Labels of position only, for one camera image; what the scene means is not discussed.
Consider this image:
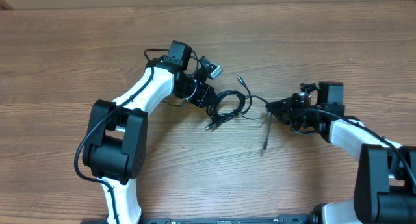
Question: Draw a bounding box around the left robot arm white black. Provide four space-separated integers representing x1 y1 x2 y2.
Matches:
74 41 222 223

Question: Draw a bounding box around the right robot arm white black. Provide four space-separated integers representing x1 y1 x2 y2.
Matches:
265 81 415 223

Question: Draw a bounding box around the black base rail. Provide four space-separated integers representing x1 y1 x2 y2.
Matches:
139 213 322 224

